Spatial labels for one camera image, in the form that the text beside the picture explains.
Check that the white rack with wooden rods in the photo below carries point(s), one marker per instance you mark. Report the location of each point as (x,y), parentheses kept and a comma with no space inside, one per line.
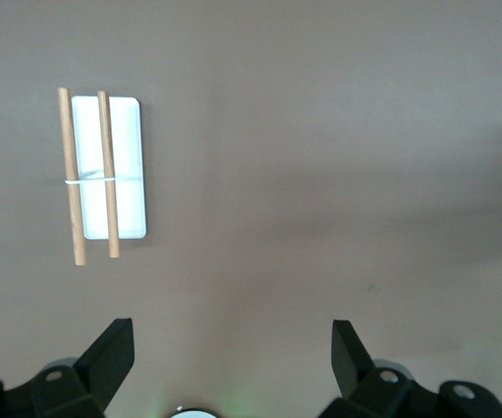
(124,165)

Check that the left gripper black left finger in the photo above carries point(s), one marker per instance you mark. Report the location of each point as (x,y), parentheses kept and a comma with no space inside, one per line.
(76,387)

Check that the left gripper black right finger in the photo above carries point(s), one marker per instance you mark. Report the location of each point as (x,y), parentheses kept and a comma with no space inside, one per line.
(364,392)

